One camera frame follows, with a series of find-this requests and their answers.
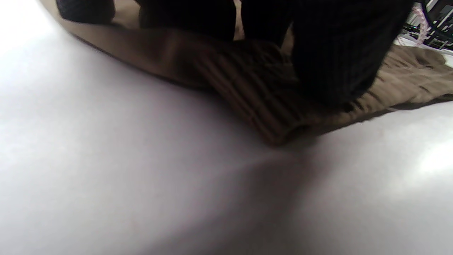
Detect white braided iron cord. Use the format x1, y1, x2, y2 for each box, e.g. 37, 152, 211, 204
400, 6, 430, 46

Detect person's left hand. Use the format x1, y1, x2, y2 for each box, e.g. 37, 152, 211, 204
56, 0, 414, 107

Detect white table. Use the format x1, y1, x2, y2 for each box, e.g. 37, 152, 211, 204
0, 0, 453, 255

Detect brown shorts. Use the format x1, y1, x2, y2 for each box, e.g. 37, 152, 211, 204
39, 0, 453, 146

